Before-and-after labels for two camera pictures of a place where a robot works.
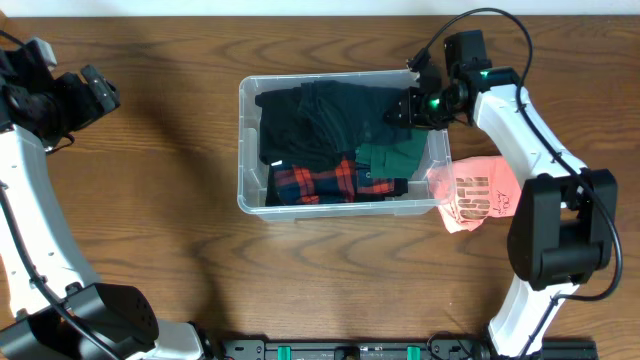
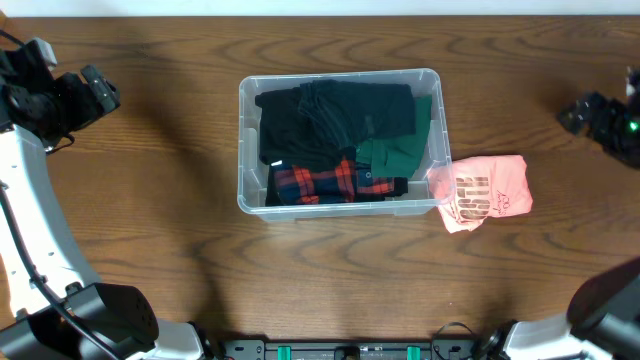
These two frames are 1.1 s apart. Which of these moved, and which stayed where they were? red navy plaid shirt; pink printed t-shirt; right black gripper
Moved: right black gripper
Stayed: red navy plaid shirt; pink printed t-shirt
